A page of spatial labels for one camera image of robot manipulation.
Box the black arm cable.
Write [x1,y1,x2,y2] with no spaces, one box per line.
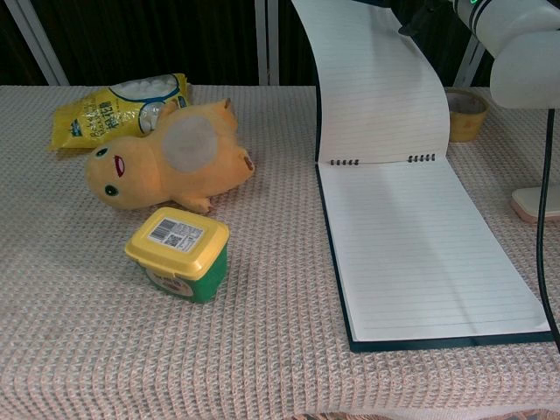
[536,107,560,347]

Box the white slanted partition frame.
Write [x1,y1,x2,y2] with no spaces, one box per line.
[452,34,487,88]
[2,0,70,87]

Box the spiral lined notebook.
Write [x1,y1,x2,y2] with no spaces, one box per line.
[290,0,556,354]

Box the yellow plush toy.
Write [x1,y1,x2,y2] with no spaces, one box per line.
[85,98,255,214]

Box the green tub with yellow lid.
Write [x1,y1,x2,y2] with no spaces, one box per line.
[124,206,231,305]

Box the yellow bag of cotton balls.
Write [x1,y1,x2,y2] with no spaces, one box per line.
[47,72,193,152]

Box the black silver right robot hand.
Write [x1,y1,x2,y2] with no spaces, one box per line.
[398,0,459,37]

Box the yellow tape roll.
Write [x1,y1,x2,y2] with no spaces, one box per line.
[444,87,490,144]

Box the white upright partition frame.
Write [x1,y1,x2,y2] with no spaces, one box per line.
[255,0,281,87]

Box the beige knitted tablecloth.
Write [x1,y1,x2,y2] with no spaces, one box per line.
[0,83,560,420]

